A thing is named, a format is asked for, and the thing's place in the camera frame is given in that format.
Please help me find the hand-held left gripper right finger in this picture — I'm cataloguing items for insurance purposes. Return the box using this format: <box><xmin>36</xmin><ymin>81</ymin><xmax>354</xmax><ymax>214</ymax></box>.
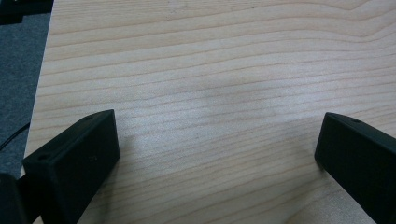
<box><xmin>314</xmin><ymin>112</ymin><xmax>396</xmax><ymax>224</ymax></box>

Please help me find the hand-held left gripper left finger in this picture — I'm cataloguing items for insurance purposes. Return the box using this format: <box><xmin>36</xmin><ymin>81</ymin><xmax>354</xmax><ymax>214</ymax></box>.
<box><xmin>21</xmin><ymin>108</ymin><xmax>121</xmax><ymax>224</ymax></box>

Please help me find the black equipment base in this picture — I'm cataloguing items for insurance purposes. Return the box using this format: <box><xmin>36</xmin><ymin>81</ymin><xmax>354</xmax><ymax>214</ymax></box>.
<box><xmin>0</xmin><ymin>0</ymin><xmax>55</xmax><ymax>26</ymax></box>

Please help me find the black cable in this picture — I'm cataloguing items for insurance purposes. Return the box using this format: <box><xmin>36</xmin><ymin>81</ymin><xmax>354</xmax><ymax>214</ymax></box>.
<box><xmin>0</xmin><ymin>122</ymin><xmax>31</xmax><ymax>150</ymax></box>

